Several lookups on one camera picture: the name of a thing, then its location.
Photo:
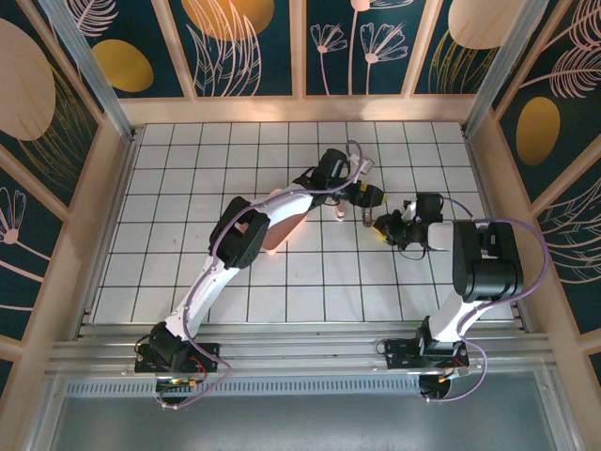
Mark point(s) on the pink plastic tray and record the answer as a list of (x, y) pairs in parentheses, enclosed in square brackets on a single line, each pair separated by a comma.
[(282, 235)]

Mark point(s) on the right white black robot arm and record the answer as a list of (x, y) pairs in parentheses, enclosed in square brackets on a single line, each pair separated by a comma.
[(488, 263)]

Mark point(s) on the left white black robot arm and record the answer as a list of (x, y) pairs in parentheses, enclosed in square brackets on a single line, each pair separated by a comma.
[(206, 291)]

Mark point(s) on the grey metal sheet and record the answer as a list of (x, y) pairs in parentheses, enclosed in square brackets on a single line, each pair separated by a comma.
[(300, 423)]

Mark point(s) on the aluminium side rail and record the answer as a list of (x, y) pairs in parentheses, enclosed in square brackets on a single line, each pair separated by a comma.
[(485, 188), (122, 188)]

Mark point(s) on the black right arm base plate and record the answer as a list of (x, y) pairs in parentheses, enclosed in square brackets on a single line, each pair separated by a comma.
[(399, 354)]

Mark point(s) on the aluminium mounting rail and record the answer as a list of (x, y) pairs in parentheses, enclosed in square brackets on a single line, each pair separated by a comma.
[(300, 350)]

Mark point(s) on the aluminium frame post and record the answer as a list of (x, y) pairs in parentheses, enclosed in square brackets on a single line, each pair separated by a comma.
[(94, 75), (507, 61)]

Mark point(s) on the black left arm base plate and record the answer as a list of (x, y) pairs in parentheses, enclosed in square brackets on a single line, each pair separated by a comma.
[(206, 354)]

